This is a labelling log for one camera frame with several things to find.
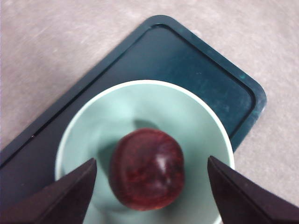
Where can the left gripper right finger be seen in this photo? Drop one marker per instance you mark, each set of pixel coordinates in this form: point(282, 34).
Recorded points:
point(247, 203)

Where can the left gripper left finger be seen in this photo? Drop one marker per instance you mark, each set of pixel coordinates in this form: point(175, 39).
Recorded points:
point(51, 203)

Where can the dark red plum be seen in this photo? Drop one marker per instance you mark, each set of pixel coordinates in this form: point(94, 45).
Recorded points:
point(147, 170)

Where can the teal ceramic bowl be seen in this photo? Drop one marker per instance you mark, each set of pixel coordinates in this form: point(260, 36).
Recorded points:
point(151, 105)

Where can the black rectangular tray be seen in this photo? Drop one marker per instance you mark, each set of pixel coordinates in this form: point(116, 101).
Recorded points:
point(177, 60)

